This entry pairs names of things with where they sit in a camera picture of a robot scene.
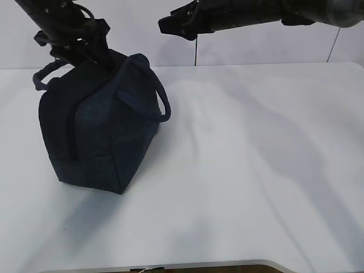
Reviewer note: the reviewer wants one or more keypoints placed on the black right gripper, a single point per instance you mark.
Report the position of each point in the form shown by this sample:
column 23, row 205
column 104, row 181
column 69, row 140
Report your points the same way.
column 197, row 17

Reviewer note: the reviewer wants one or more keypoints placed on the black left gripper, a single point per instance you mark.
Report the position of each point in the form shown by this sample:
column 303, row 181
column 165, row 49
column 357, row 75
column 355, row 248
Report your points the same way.
column 76, row 45

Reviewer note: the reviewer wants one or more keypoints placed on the navy blue lunch bag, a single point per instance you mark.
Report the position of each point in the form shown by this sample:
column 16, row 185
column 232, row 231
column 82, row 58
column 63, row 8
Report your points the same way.
column 98, row 126

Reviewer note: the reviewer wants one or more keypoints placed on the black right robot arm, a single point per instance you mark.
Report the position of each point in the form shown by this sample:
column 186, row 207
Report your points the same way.
column 342, row 14

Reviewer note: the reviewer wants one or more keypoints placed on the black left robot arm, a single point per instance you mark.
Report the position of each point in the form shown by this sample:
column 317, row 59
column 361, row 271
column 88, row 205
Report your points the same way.
column 63, row 12

